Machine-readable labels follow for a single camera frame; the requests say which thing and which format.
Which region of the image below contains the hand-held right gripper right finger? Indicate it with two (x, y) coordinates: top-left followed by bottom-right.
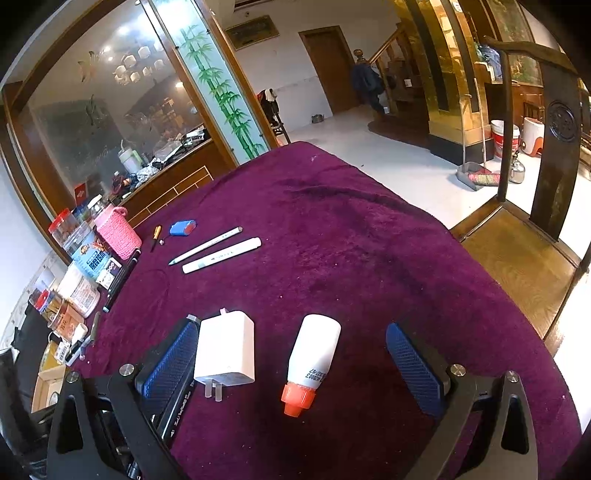
(385, 322), (541, 480)

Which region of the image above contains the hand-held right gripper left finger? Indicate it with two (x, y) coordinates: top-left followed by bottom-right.
(46, 315), (201, 480)

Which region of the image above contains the black marker pen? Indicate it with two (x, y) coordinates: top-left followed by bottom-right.
(157, 378), (195, 446)

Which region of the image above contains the white charger adapter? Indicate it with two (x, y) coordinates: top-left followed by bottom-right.
(193, 307), (256, 400)

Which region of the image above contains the white bottle orange cap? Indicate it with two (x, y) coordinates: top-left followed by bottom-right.
(280, 314), (342, 418)

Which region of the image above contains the small black white pen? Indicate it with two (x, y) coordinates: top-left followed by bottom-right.
(67, 337), (93, 367)

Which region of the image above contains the black marker teal end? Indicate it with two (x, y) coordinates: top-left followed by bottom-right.
(102, 249), (141, 313)

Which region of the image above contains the orange label jar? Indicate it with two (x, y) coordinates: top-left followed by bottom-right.
(46, 300), (88, 342)

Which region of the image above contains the white round container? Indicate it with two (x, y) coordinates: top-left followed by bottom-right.
(58, 265), (101, 319)

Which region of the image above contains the thick white marker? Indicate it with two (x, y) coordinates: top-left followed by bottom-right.
(182, 237), (262, 275)

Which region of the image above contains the slim white pen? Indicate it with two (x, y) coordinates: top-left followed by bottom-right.
(168, 226), (244, 267)

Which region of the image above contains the cardboard box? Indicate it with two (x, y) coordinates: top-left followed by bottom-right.
(31, 364), (68, 414)

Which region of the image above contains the blue labelled canister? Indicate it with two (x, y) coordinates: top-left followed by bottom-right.
(69, 231), (123, 282)

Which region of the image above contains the purple tablecloth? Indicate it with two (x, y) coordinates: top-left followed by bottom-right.
(69, 141), (583, 480)

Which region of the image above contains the pink knitted cup holder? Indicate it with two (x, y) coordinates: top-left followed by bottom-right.
(93, 206), (143, 260)

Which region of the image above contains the clear jar of packets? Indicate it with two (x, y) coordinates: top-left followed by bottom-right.
(28, 284), (63, 319)

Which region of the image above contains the red lid clear jar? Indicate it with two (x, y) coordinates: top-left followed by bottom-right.
(48, 208), (86, 252)

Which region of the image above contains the wooden counter cabinet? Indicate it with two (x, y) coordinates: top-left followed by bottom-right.
(117, 138), (236, 227)

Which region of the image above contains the white electric kettle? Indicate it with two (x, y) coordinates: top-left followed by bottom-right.
(117, 147), (144, 175)

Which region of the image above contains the steel kettle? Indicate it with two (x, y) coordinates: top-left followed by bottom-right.
(508, 150), (529, 184)

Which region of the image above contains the white bucket red label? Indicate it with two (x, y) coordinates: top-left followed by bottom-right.
(490, 119), (520, 161)

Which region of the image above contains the dark wooden chair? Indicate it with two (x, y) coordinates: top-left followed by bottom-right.
(450, 36), (591, 342)

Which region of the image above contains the chair with clothes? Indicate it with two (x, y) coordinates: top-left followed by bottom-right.
(256, 88), (291, 145)

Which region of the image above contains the etched glass partition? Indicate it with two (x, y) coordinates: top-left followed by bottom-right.
(9, 0), (208, 217)

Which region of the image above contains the bamboo print glass panel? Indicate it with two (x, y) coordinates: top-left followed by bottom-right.
(150, 0), (271, 164)

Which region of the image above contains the dark hanging jacket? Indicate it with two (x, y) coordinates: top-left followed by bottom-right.
(351, 62), (386, 114)

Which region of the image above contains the wooden staircase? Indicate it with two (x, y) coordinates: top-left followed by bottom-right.
(353, 23), (432, 148)

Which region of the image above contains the brown wooden door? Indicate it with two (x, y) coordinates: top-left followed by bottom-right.
(298, 25), (361, 115)

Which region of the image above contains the framed wall picture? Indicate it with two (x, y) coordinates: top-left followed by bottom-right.
(225, 15), (280, 51)

